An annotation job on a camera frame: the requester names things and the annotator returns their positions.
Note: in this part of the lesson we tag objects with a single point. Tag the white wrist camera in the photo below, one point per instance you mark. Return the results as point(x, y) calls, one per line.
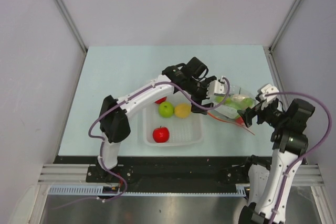
point(219, 87)
point(266, 95)

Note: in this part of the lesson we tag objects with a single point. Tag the cabbage head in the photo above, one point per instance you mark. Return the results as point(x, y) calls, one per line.
point(239, 97)

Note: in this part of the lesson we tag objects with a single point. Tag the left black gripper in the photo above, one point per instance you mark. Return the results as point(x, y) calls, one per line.
point(205, 83)

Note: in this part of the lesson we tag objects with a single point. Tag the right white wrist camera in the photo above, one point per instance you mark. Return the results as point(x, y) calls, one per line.
point(266, 95)

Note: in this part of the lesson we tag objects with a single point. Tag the yellow lemon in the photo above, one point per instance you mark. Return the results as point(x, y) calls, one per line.
point(182, 110)

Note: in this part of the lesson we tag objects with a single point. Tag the clear plastic basket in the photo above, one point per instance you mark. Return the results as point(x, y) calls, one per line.
point(182, 131)

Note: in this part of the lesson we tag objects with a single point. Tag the white cable duct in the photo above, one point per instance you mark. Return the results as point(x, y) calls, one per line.
point(85, 190)

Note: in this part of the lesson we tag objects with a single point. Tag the green apple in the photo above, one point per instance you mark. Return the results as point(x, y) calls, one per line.
point(229, 101)
point(166, 109)

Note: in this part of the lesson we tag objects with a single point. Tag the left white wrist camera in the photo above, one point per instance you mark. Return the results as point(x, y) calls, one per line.
point(219, 87)

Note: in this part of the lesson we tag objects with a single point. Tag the left aluminium frame post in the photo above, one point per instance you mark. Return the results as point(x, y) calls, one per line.
point(61, 6)

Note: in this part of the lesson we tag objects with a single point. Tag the aluminium frame post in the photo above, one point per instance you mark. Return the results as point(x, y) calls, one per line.
point(61, 6)
point(284, 25)

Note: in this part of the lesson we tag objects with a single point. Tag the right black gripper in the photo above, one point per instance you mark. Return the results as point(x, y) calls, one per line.
point(249, 113)

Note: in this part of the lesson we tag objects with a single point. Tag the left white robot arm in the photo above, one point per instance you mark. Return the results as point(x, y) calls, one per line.
point(188, 78)

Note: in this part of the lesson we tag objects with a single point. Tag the red tomato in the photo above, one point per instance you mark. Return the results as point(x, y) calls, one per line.
point(239, 121)
point(161, 100)

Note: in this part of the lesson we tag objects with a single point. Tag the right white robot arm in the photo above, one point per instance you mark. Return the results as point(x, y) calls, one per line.
point(270, 183)

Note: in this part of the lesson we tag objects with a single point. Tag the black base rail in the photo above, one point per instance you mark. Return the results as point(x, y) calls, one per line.
point(181, 175)

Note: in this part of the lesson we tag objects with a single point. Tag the green guava fruit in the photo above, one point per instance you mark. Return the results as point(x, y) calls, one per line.
point(246, 103)

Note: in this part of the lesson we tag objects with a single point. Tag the clear orange zip bag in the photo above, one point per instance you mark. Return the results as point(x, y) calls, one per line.
point(228, 114)

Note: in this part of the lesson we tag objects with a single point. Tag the right aluminium frame post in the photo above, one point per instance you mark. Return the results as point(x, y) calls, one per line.
point(284, 25)

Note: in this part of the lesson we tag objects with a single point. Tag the small red pepper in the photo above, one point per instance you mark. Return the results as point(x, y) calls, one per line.
point(161, 134)

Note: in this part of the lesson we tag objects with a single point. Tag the light blue table mat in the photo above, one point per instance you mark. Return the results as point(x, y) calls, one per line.
point(120, 70)

